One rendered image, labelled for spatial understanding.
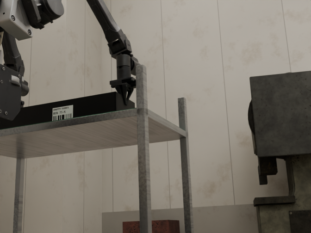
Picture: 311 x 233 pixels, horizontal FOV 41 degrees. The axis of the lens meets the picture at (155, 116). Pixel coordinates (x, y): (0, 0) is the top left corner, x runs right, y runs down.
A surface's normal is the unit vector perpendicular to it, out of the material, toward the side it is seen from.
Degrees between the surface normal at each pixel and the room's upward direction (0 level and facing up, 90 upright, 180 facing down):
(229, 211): 90
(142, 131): 90
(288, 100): 90
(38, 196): 90
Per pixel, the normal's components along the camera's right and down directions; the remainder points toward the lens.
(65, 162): 0.92, -0.14
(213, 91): -0.40, -0.22
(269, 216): -0.19, -0.25
